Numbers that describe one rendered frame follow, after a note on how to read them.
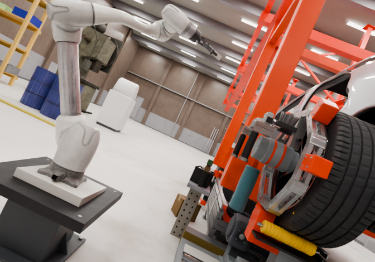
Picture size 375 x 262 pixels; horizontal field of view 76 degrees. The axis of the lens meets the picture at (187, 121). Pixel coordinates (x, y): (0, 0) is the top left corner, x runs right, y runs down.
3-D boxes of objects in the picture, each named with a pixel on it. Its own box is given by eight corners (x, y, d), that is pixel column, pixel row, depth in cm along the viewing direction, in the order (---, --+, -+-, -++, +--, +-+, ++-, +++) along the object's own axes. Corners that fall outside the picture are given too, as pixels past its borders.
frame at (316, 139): (291, 229, 97) (342, 107, 100) (275, 221, 98) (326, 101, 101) (260, 198, 151) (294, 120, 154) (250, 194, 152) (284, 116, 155)
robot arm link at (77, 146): (52, 165, 103) (76, 119, 106) (49, 154, 118) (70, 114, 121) (89, 175, 112) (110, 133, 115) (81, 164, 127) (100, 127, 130)
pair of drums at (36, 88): (31, 103, 507) (48, 69, 511) (76, 124, 499) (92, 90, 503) (6, 97, 442) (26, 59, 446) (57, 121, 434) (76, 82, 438)
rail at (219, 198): (220, 235, 181) (232, 208, 182) (208, 229, 182) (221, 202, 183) (211, 182, 426) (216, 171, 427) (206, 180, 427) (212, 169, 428)
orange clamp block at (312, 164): (316, 176, 99) (327, 179, 90) (298, 168, 100) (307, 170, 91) (322, 160, 99) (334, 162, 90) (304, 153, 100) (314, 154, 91)
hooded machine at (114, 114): (115, 132, 666) (138, 83, 674) (92, 121, 667) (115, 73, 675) (123, 132, 742) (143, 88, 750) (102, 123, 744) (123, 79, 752)
